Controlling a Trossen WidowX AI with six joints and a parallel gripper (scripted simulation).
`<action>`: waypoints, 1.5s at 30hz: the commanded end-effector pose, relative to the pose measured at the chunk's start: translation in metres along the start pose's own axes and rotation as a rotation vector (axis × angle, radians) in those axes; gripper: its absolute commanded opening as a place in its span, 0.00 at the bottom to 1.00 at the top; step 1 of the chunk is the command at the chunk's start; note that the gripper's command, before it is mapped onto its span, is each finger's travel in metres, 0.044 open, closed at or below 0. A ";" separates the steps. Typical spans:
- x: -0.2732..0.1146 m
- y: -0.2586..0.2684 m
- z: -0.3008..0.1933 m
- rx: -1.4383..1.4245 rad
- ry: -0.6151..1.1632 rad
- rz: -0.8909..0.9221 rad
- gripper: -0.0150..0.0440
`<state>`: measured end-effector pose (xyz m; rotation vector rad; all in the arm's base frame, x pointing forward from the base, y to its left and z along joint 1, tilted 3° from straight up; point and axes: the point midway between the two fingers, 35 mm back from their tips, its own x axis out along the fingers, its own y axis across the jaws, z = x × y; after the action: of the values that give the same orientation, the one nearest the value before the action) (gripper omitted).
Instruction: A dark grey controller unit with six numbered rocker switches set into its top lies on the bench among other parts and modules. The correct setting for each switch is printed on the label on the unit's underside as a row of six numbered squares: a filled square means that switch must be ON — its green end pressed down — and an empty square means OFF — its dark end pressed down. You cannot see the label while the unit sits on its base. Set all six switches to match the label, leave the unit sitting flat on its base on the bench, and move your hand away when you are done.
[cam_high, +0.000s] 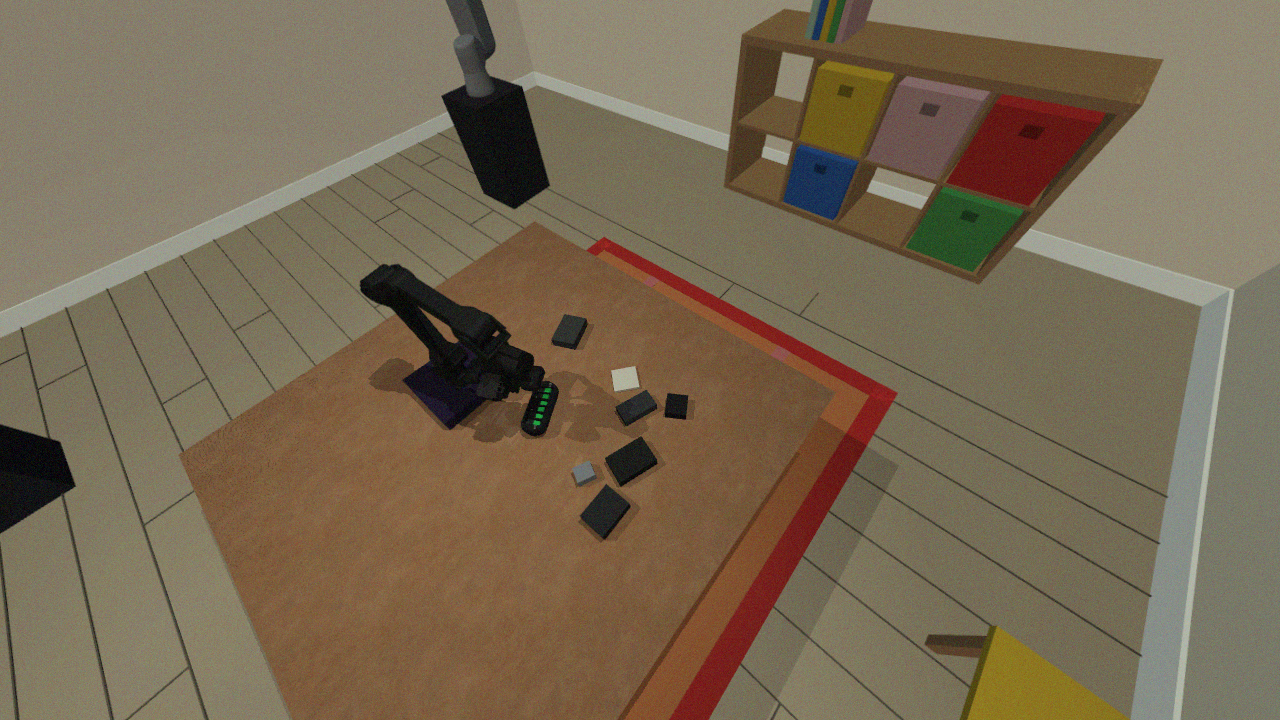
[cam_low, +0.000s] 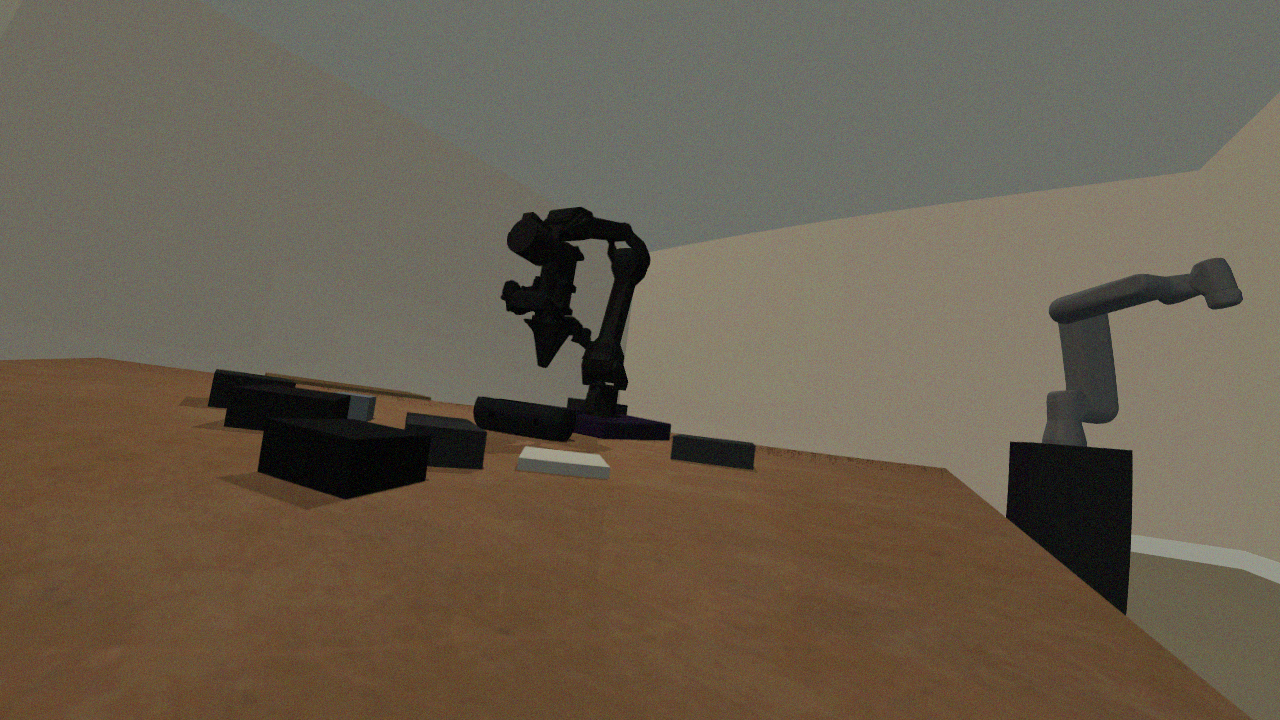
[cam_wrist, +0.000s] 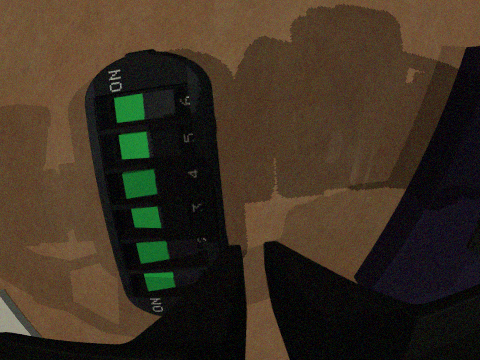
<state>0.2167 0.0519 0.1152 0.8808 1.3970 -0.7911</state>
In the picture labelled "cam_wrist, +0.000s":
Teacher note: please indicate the dark grey controller unit with green rocker switches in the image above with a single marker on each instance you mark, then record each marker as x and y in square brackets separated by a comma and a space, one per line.
[153, 132]

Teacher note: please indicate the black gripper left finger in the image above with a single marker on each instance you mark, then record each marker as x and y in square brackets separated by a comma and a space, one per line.
[208, 323]

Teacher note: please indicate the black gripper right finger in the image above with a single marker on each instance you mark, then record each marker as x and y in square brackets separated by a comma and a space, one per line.
[323, 316]

